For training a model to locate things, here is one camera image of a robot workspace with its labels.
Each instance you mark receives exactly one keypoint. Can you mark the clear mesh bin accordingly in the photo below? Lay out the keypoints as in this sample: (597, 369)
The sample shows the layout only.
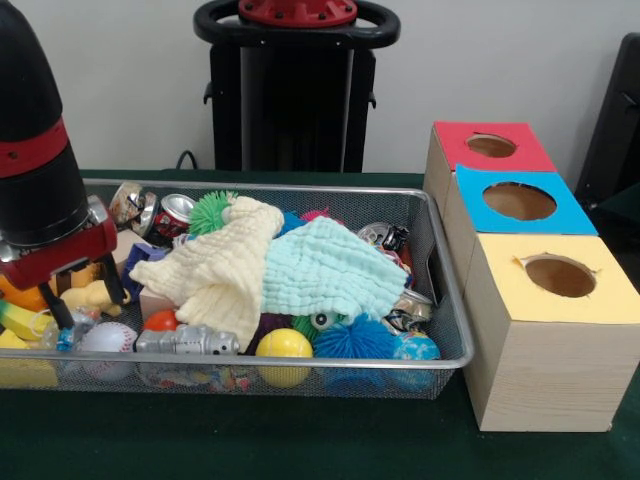
(440, 260)

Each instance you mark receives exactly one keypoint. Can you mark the small green spiky toy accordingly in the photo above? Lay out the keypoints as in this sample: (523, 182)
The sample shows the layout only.
(318, 325)

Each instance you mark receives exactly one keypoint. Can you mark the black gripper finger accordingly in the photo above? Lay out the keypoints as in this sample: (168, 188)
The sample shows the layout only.
(58, 308)
(112, 282)

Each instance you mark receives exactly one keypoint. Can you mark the blue fuzzy toy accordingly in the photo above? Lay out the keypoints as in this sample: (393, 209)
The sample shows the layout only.
(292, 222)

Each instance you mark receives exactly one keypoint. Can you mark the blue globe ball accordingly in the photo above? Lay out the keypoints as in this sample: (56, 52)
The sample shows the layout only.
(415, 350)

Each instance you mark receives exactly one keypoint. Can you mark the silver robot toy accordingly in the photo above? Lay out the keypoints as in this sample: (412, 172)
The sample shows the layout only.
(188, 340)

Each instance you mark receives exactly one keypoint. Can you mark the red soda can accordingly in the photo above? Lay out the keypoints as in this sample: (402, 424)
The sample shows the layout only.
(175, 215)

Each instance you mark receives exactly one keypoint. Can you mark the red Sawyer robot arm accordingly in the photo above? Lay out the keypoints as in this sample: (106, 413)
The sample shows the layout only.
(35, 130)

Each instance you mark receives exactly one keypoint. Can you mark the silver and black can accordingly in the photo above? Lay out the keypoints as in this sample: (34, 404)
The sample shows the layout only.
(385, 237)

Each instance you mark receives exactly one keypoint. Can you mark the yellow ball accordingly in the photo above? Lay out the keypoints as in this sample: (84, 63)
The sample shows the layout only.
(284, 345)

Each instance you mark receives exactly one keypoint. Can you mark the pale yellow cloth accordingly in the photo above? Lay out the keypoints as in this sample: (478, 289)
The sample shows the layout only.
(220, 275)

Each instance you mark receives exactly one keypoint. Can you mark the crushed silver can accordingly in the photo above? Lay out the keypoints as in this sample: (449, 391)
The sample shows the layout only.
(132, 206)
(410, 308)

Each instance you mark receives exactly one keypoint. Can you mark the yellow duck toy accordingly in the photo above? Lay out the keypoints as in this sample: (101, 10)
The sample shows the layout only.
(88, 296)

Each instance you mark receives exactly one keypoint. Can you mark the small red ball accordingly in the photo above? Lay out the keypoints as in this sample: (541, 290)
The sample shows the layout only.
(162, 320)

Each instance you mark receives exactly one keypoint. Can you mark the green fuzzy toy with eyes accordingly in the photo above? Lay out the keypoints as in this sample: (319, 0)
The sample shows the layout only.
(210, 212)

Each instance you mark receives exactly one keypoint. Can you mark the yellow toy banana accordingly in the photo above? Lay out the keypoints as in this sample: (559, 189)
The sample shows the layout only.
(22, 322)

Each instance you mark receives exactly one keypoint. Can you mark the blue spiky ball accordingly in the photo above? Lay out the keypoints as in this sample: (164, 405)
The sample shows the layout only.
(352, 342)

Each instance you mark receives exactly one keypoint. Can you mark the black chair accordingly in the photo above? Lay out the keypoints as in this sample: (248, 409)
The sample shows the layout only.
(615, 130)

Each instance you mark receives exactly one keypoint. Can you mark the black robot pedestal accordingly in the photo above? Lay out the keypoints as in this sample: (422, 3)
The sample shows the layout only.
(290, 110)

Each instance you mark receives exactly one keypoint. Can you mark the pink fuzzy toy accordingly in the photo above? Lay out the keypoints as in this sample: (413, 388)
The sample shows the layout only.
(318, 214)

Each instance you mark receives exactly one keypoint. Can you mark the wooden box with three holes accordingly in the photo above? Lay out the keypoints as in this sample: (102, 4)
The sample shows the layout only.
(550, 370)

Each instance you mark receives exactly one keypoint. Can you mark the yellow block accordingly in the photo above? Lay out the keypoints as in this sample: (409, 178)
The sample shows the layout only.
(20, 372)

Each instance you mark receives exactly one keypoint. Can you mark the purple block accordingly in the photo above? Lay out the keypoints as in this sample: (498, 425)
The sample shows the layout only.
(135, 265)

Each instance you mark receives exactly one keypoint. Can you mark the small clear plastic bottle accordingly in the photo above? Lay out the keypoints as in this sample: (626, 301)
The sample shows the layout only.
(80, 325)

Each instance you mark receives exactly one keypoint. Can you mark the mint green cloth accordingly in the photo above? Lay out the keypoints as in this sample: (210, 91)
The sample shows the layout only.
(335, 270)

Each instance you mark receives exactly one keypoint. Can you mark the white baseball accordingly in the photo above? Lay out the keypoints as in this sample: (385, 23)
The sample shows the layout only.
(110, 340)

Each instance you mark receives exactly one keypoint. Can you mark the small wooden block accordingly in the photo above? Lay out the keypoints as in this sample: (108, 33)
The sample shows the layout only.
(155, 302)

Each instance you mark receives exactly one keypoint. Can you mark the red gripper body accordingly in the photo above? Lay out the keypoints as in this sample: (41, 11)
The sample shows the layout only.
(55, 258)

